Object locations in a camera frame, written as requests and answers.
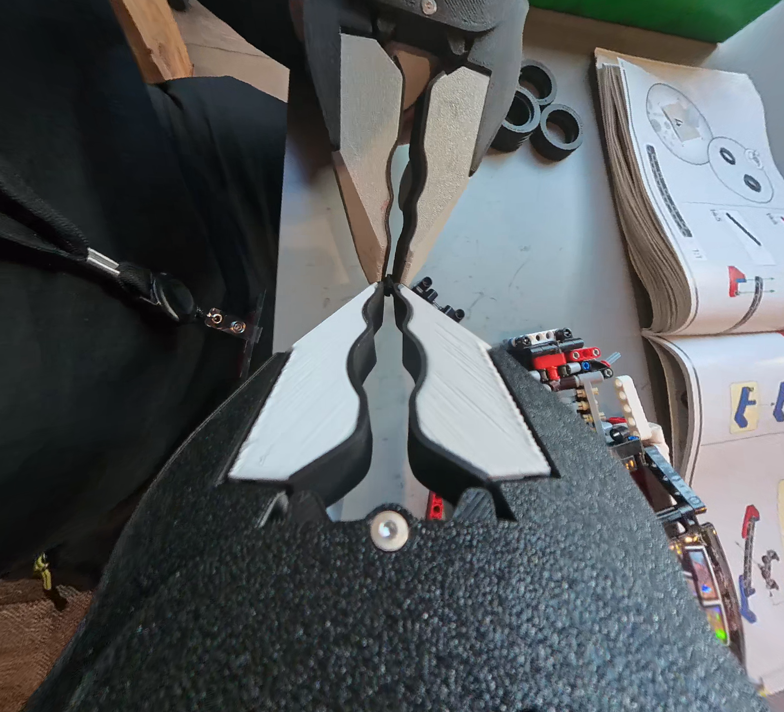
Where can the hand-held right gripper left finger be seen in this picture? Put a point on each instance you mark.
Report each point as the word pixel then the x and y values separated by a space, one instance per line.
pixel 306 412

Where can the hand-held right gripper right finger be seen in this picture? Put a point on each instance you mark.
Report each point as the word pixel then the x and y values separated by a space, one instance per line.
pixel 471 412

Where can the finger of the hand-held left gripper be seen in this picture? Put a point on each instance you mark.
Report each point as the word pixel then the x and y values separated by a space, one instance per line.
pixel 367 112
pixel 450 130

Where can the black toy brick assembly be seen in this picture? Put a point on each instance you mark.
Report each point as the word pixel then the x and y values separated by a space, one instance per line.
pixel 438 298

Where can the grey desk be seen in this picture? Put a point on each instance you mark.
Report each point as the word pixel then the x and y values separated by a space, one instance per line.
pixel 539 234

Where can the person's left hand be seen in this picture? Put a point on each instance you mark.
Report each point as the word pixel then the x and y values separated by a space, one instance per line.
pixel 416 75

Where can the dark badge holder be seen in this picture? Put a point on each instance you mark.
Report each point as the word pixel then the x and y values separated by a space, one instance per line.
pixel 252 344

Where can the toy brick car model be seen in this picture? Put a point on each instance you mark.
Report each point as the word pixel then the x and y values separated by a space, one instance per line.
pixel 625 412

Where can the person's black clothing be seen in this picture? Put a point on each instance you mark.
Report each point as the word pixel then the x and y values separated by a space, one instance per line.
pixel 153 204

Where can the wooden plank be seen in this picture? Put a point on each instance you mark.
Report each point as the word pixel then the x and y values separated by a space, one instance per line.
pixel 147 32

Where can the open instruction booklet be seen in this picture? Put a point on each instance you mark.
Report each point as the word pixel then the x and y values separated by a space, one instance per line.
pixel 692 204

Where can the yellow zipper pull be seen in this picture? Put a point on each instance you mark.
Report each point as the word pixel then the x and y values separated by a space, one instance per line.
pixel 43 571

